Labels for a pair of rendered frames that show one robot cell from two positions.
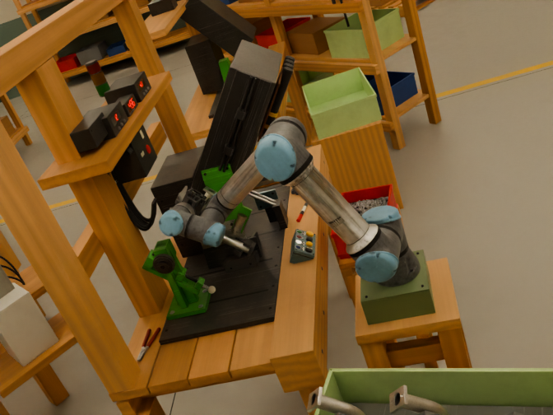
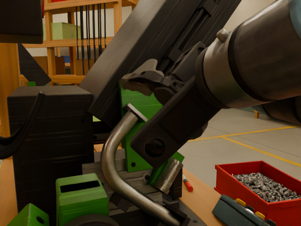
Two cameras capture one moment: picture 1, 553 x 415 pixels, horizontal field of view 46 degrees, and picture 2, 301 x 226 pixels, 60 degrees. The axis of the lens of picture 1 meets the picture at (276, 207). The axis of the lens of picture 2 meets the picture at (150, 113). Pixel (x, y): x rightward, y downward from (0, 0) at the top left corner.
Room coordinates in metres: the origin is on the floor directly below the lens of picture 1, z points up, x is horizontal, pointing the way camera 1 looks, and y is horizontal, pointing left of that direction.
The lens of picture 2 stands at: (1.74, 0.51, 1.30)
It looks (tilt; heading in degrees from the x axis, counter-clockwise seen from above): 10 degrees down; 324
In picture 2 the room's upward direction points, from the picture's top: straight up
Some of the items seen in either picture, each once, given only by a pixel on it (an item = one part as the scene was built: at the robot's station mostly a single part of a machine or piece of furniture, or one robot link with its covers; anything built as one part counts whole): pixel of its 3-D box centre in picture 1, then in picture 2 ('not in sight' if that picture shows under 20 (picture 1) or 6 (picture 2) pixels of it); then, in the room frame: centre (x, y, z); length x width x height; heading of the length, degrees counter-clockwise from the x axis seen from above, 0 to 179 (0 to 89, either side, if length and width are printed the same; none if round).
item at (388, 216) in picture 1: (383, 230); not in sight; (1.68, -0.28, 1.11); 0.13 x 0.12 x 0.14; 155
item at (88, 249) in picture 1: (121, 194); not in sight; (2.43, 0.56, 1.23); 1.30 x 0.05 x 0.09; 166
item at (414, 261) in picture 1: (392, 258); not in sight; (1.69, -0.28, 0.99); 0.15 x 0.15 x 0.10
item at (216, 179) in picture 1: (224, 189); (142, 120); (2.25, 0.16, 1.17); 0.13 x 0.12 x 0.20; 166
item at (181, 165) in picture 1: (194, 201); (54, 148); (2.48, 0.31, 1.07); 0.30 x 0.18 x 0.34; 166
